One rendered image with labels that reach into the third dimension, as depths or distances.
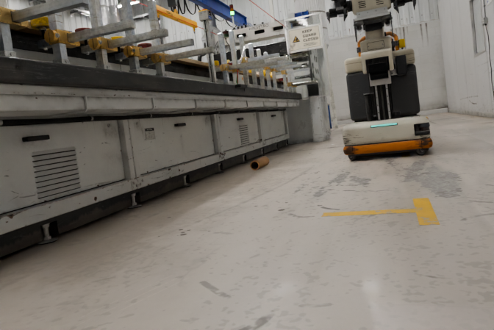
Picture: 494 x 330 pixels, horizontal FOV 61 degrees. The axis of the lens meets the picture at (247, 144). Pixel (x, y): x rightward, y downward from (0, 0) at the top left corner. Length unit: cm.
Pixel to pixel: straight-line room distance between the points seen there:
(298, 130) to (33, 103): 484
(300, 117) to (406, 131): 306
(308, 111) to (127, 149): 405
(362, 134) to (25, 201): 230
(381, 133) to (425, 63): 909
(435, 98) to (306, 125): 662
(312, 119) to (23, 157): 459
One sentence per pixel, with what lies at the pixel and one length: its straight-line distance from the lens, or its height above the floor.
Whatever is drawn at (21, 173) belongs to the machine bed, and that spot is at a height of 31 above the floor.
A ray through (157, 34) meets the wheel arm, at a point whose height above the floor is 81.
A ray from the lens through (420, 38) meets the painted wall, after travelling 1233.
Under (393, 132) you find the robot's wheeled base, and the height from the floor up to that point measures 19.
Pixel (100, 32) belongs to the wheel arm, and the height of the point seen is 80.
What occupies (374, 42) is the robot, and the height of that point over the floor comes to 87.
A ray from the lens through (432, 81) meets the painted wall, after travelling 1225.
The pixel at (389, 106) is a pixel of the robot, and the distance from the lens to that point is 351.
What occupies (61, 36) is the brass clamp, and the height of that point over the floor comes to 81.
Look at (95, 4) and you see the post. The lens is 203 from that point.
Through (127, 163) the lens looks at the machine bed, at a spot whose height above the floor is 25.
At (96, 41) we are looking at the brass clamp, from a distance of 196.
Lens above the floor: 39
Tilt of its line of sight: 3 degrees down
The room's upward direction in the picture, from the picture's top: 7 degrees counter-clockwise
